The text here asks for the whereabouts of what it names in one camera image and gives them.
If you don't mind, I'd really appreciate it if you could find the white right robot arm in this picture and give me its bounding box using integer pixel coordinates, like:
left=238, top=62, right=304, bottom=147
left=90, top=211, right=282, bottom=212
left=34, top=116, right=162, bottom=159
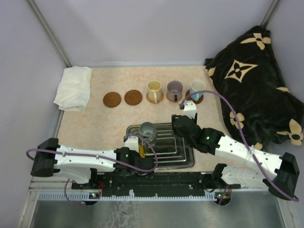
left=171, top=115, right=300, bottom=202

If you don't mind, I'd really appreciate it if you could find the purple translucent cup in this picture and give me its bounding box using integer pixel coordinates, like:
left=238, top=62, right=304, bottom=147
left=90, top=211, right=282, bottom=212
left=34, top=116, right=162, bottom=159
left=166, top=80, right=183, bottom=103

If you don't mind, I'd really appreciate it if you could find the yellow mug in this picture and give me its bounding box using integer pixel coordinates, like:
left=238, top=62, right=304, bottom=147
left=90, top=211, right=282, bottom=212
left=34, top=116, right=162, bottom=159
left=139, top=145, right=145, bottom=158

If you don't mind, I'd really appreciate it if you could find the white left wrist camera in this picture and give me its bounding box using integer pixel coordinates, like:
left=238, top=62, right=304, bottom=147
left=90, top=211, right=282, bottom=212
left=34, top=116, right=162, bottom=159
left=124, top=136, right=139, bottom=153

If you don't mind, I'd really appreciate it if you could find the black floral blanket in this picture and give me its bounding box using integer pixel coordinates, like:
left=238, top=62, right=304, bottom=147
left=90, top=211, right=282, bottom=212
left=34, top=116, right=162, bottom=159
left=204, top=26, right=304, bottom=150

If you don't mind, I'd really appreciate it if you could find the tan woven coaster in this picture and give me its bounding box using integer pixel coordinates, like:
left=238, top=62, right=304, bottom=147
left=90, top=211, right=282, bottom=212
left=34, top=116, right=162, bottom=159
left=146, top=93, right=164, bottom=104

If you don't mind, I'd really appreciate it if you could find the cream mug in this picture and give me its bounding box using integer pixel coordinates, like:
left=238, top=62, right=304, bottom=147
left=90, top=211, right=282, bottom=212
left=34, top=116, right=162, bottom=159
left=147, top=80, right=162, bottom=104

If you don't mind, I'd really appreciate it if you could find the white folded cloth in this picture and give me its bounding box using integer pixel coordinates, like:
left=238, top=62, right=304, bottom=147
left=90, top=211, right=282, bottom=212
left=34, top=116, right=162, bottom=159
left=54, top=66, right=93, bottom=112

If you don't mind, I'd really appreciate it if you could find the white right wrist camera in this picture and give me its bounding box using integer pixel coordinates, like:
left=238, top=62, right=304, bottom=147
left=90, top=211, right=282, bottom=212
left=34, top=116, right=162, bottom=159
left=182, top=101, right=197, bottom=119

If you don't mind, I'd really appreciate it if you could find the metal serving tray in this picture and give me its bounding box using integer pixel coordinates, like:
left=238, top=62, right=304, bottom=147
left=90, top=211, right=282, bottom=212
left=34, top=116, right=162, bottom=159
left=125, top=122, right=195, bottom=171

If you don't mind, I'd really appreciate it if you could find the grey mug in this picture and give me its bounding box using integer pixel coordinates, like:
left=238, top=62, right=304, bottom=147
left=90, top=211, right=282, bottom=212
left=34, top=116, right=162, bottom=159
left=139, top=122, right=157, bottom=145

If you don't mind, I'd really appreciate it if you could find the dark brown wooden coaster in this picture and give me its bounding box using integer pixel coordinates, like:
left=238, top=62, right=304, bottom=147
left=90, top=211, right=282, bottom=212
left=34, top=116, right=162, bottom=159
left=185, top=90, right=204, bottom=105

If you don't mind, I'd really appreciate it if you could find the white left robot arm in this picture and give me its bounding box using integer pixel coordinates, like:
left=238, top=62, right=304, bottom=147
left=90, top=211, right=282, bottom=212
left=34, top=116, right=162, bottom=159
left=26, top=135, right=158, bottom=189

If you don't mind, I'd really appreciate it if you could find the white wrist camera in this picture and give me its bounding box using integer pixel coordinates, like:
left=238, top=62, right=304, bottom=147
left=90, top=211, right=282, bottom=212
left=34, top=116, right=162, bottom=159
left=182, top=101, right=197, bottom=119
left=124, top=136, right=139, bottom=153

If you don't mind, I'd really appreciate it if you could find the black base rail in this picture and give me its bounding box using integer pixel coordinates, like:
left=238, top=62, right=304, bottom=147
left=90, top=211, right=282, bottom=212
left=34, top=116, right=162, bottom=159
left=72, top=172, right=228, bottom=197

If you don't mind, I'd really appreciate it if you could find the light woven coaster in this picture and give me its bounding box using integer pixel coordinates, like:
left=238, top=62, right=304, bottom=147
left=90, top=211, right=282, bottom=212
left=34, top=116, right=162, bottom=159
left=166, top=92, right=183, bottom=104

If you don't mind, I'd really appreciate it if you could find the reddish brown wooden coaster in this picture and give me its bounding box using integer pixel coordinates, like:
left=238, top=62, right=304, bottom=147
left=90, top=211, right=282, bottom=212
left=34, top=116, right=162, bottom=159
left=124, top=90, right=143, bottom=106

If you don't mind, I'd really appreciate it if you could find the white and blue mug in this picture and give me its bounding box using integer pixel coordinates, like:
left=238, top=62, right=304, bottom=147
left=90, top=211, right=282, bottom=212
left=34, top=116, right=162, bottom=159
left=190, top=79, right=206, bottom=101

